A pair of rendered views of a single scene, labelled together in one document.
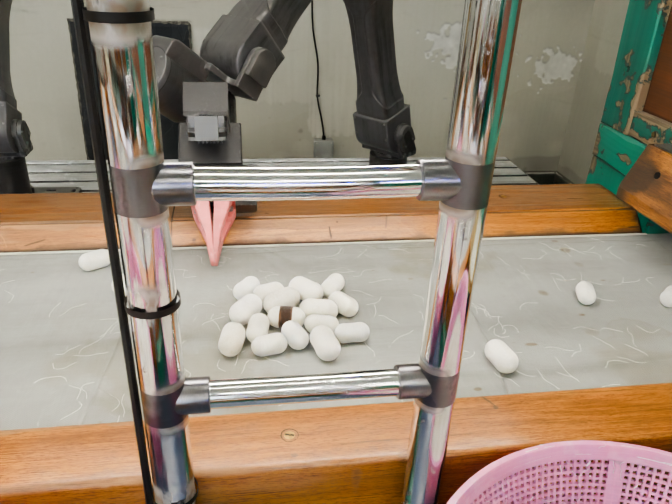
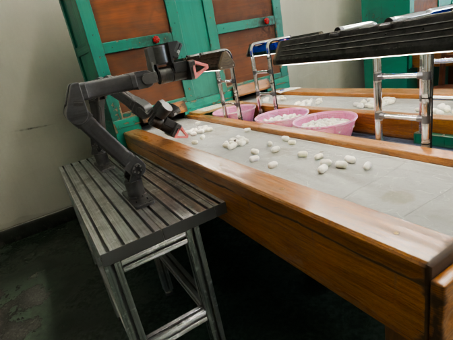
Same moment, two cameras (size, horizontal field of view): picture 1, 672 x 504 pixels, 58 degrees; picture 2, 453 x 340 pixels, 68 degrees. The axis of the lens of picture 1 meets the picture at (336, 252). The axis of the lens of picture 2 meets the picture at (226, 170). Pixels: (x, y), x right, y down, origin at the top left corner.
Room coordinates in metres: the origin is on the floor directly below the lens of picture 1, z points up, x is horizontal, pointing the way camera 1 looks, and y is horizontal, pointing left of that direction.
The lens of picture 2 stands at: (0.91, 1.72, 1.13)
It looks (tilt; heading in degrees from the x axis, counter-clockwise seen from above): 20 degrees down; 252
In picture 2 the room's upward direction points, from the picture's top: 11 degrees counter-clockwise
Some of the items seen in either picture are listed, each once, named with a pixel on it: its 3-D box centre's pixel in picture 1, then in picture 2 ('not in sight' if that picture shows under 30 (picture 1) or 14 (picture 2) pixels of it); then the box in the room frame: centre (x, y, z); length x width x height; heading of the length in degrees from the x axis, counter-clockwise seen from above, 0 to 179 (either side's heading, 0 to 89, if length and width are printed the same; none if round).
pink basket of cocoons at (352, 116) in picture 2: not in sight; (325, 129); (0.05, 0.53, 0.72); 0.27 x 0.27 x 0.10
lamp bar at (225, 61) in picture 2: not in sight; (194, 63); (0.42, 0.04, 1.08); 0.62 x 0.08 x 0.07; 100
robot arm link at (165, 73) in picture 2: not in sight; (164, 73); (0.66, 0.48, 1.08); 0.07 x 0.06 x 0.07; 10
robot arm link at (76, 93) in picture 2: not in sight; (110, 95); (0.86, 0.51, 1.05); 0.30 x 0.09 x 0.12; 10
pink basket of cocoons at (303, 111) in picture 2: not in sight; (282, 123); (0.10, 0.25, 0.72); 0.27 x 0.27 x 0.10
